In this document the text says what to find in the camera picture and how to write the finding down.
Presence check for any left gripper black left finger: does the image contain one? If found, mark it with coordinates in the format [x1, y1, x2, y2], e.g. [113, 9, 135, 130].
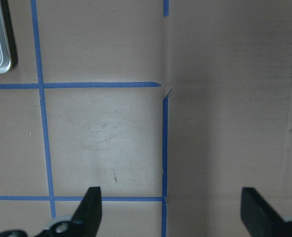
[0, 186, 102, 237]

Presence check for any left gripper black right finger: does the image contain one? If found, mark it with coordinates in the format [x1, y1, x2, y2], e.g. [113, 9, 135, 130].
[240, 187, 292, 237]

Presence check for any long vertical blue tape strip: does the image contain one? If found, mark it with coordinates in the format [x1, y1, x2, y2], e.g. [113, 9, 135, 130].
[31, 0, 56, 218]

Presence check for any lower horizontal blue tape strip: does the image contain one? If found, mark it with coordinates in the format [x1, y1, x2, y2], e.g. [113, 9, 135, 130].
[0, 196, 162, 202]

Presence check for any horizontal blue tape strip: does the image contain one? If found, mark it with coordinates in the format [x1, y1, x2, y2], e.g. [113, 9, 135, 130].
[0, 196, 162, 202]
[0, 82, 161, 89]

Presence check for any central vertical blue tape strip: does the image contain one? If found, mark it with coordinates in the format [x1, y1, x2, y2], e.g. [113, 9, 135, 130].
[161, 89, 171, 237]

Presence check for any upper horizontal blue tape strip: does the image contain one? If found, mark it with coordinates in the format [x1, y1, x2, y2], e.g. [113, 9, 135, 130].
[0, 82, 161, 89]

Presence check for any short top blue tape piece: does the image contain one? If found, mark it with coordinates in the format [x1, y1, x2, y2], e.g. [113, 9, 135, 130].
[163, 0, 169, 17]

